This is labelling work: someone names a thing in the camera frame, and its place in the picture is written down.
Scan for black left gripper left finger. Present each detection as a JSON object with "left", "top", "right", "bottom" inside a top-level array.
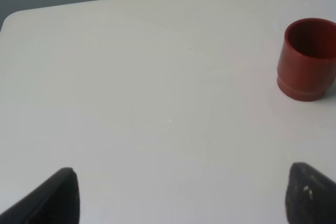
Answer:
[{"left": 1, "top": 167, "right": 80, "bottom": 224}]

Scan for red plastic cup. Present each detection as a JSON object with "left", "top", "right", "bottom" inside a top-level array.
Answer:
[{"left": 277, "top": 18, "right": 335, "bottom": 102}]

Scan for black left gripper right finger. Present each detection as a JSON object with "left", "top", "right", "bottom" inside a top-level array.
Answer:
[{"left": 285, "top": 162, "right": 335, "bottom": 224}]

